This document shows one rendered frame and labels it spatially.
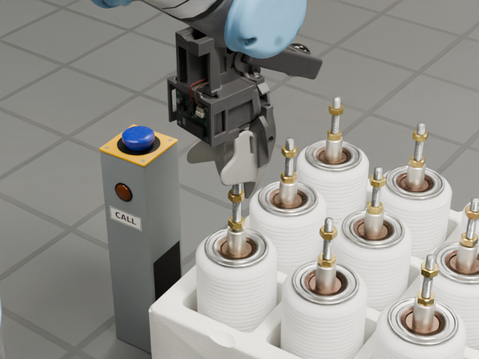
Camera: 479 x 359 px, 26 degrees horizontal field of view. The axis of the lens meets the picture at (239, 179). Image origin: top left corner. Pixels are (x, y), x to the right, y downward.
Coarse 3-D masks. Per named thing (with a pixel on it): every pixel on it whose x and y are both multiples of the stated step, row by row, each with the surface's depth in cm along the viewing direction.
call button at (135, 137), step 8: (128, 128) 128; (136, 128) 128; (144, 128) 128; (128, 136) 127; (136, 136) 127; (144, 136) 127; (152, 136) 127; (128, 144) 126; (136, 144) 126; (144, 144) 126
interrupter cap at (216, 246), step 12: (216, 240) 122; (252, 240) 122; (264, 240) 122; (216, 252) 120; (228, 252) 121; (252, 252) 120; (264, 252) 120; (216, 264) 119; (228, 264) 118; (240, 264) 118; (252, 264) 118
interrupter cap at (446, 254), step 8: (440, 248) 121; (448, 248) 121; (456, 248) 121; (440, 256) 120; (448, 256) 120; (456, 256) 120; (440, 264) 118; (448, 264) 118; (440, 272) 117; (448, 272) 117; (456, 272) 117; (464, 272) 118; (472, 272) 118; (456, 280) 116; (464, 280) 116; (472, 280) 116
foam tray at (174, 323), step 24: (456, 216) 139; (456, 240) 134; (192, 288) 126; (408, 288) 126; (168, 312) 123; (192, 312) 123; (168, 336) 124; (192, 336) 121; (216, 336) 120; (240, 336) 119; (264, 336) 119
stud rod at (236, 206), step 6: (234, 186) 116; (240, 186) 116; (234, 192) 116; (240, 192) 117; (234, 204) 117; (240, 204) 118; (234, 210) 118; (240, 210) 118; (234, 216) 118; (240, 216) 118
